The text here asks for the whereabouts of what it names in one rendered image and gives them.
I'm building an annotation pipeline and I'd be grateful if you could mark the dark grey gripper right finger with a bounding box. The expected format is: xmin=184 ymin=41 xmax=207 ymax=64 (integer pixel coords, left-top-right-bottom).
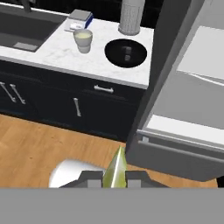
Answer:
xmin=125 ymin=170 xmax=170 ymax=189

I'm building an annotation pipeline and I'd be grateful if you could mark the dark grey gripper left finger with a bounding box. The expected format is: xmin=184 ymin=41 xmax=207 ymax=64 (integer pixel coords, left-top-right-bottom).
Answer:
xmin=59 ymin=170 xmax=105 ymax=189

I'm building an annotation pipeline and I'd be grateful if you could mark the yellow-green lemon wedge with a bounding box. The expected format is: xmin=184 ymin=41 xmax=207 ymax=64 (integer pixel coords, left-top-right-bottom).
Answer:
xmin=101 ymin=145 xmax=129 ymax=189

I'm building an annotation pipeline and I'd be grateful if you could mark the grey fridge drawer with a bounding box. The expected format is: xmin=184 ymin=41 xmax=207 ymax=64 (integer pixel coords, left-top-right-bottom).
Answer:
xmin=125 ymin=129 xmax=224 ymax=182

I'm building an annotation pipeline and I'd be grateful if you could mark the grey fridge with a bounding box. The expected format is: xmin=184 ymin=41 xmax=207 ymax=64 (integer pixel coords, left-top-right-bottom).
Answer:
xmin=124 ymin=0 xmax=224 ymax=182

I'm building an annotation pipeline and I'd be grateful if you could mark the black ice bowl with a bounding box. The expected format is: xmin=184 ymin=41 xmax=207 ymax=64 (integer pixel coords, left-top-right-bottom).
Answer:
xmin=103 ymin=38 xmax=149 ymax=69

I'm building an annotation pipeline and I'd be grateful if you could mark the glass of lemonade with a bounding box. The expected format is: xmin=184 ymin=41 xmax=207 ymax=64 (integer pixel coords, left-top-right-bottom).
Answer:
xmin=73 ymin=28 xmax=94 ymax=54

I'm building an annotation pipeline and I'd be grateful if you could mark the white round object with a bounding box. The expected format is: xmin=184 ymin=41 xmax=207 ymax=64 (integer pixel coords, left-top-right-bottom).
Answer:
xmin=48 ymin=158 xmax=107 ymax=189

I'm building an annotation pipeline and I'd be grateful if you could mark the dark cupboard drawer front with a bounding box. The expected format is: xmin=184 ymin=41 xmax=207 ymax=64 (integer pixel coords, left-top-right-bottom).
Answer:
xmin=82 ymin=76 xmax=146 ymax=103

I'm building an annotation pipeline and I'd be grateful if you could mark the small white flat object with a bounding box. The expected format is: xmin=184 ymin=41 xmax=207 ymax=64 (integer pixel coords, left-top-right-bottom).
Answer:
xmin=63 ymin=23 xmax=85 ymax=33

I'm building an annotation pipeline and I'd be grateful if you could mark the grey and blue box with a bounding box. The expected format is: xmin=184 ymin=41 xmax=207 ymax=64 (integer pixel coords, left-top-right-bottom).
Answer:
xmin=67 ymin=8 xmax=95 ymax=31

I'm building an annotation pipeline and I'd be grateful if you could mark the grey ribbed cylinder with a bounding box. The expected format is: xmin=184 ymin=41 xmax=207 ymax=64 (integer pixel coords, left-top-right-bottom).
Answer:
xmin=117 ymin=0 xmax=146 ymax=37

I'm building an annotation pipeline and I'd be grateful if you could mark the dark grey sink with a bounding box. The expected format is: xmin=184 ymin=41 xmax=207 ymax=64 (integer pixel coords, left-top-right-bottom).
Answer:
xmin=0 ymin=3 xmax=68 ymax=53

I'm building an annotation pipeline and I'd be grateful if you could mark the dark tap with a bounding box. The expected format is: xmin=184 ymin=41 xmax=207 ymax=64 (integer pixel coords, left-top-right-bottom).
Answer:
xmin=19 ymin=0 xmax=33 ymax=13

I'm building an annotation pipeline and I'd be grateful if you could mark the silver cupboard door handle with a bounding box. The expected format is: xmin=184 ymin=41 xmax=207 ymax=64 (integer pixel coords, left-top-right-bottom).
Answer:
xmin=0 ymin=81 xmax=17 ymax=103
xmin=72 ymin=97 xmax=82 ymax=118
xmin=9 ymin=83 xmax=27 ymax=105

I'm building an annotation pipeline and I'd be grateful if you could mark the silver drawer handle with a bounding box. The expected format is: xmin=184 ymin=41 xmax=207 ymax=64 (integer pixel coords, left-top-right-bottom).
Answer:
xmin=93 ymin=84 xmax=115 ymax=95

